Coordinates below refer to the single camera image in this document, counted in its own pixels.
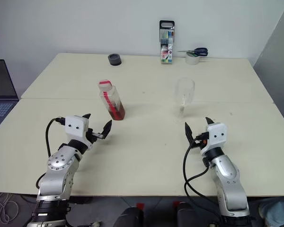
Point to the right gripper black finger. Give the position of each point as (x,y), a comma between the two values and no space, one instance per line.
(208,121)
(189,134)

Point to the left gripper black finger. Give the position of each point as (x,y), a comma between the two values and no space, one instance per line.
(107,130)
(87,116)

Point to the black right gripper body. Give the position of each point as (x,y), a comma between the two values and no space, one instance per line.
(200,141)

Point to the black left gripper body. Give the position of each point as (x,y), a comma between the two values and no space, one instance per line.
(92,136)

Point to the plastic bottle with red liquid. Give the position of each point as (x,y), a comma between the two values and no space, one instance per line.
(113,104)

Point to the white and red bottle cap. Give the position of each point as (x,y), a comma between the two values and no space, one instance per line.
(105,85)

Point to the clear wine glass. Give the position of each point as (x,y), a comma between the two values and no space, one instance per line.
(185,89)

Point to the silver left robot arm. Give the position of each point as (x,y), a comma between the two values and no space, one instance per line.
(58,170)

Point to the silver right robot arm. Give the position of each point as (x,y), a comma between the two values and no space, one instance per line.
(229,179)

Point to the black round container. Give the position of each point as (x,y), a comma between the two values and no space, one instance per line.
(114,59)

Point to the white tape roll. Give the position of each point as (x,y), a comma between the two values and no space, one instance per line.
(192,59)

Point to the small red tab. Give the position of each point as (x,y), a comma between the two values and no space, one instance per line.
(175,203)
(140,205)

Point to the dark rounded shape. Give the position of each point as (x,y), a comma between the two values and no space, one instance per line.
(130,217)
(186,215)

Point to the marker pen box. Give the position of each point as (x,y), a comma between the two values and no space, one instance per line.
(166,47)

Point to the small white caster wheel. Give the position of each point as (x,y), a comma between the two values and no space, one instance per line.
(96,224)

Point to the dark grey laptop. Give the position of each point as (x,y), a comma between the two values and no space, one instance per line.
(1,82)

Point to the grey partition panel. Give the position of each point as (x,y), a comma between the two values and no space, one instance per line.
(278,59)

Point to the person's blue jeans leg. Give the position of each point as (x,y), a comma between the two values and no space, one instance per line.
(278,211)

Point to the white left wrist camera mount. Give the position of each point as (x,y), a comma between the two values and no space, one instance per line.
(74,126)

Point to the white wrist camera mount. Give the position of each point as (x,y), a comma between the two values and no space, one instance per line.
(217,136)
(74,126)

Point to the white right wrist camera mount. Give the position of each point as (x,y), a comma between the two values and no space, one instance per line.
(217,136)

